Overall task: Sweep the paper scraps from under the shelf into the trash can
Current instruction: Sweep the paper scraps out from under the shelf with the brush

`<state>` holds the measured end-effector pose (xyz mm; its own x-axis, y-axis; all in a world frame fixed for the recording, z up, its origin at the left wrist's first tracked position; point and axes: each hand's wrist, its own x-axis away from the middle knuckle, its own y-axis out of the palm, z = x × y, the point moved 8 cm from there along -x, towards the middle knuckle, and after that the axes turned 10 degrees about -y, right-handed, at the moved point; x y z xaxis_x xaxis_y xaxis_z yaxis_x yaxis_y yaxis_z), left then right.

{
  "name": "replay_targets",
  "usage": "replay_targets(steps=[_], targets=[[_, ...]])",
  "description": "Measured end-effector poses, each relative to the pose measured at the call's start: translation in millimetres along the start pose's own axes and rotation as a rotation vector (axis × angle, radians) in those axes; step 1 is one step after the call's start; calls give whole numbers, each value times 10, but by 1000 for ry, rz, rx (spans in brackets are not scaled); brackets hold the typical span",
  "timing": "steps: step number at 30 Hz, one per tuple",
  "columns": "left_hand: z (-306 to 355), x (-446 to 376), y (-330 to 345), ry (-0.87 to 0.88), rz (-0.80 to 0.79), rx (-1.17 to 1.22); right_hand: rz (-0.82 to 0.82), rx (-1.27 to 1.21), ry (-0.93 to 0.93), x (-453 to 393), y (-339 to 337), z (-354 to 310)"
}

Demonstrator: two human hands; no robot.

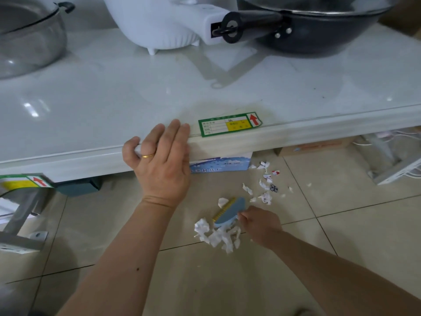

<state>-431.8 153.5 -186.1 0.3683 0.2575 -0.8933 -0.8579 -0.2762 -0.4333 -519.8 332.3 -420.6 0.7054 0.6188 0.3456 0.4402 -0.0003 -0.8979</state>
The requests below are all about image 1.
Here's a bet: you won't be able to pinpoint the person's right hand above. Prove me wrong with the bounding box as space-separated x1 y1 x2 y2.
237 205 283 251

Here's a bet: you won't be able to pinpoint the person's left hand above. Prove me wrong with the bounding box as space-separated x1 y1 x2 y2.
122 119 192 208

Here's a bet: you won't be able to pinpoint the pile of white paper scraps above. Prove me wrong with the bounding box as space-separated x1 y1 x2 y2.
193 160 295 255

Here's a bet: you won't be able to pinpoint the person's right forearm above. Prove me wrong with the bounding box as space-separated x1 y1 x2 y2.
266 230 421 316

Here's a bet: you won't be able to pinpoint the person's left forearm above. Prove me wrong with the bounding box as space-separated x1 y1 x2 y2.
56 197 178 316

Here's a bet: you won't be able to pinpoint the blue white printed carton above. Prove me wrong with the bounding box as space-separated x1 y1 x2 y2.
189 151 253 174

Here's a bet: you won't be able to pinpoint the white metal shelf rack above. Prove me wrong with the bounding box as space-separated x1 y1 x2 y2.
0 0 421 255

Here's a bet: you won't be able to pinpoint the flat green yellow price label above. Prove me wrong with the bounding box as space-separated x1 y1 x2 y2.
198 111 263 138

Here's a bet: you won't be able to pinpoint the teal box under shelf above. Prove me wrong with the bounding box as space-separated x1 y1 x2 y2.
52 176 103 197

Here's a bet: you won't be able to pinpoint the flat brown cardboard box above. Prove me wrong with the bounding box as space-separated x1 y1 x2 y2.
273 136 357 158

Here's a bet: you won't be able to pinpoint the peeling green yellow price label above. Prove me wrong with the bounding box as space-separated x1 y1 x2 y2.
0 174 55 191

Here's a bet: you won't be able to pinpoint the white electric pot with lid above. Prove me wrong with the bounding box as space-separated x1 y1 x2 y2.
102 0 238 56

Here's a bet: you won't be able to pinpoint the stainless steel pot with lid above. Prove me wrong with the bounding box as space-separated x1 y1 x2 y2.
0 0 76 80

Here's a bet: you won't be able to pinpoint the black wok with glass lid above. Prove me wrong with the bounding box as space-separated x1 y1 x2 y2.
210 0 403 57

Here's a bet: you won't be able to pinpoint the large brown cardboard box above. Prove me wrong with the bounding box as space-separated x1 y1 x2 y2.
378 0 421 40

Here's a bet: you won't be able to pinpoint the white cables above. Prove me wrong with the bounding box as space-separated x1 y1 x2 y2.
352 128 421 180

